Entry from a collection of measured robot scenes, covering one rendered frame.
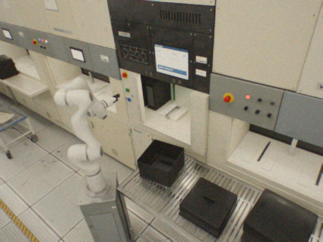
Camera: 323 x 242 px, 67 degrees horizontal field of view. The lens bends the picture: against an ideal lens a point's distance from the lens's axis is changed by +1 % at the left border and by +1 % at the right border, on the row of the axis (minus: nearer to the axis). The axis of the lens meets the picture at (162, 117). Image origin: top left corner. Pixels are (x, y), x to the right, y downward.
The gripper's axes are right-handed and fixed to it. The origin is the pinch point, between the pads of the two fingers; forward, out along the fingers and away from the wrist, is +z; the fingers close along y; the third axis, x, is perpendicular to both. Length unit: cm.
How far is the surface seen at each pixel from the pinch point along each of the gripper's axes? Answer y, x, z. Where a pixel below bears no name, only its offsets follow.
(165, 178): 70, -34, -26
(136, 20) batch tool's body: 22, 62, 13
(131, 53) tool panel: 11.8, 36.5, 12.4
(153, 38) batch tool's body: 37, 52, 12
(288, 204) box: 147, -19, -12
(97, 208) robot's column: 36, -52, -67
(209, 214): 110, -34, -34
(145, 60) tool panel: 25.9, 33.1, 12.4
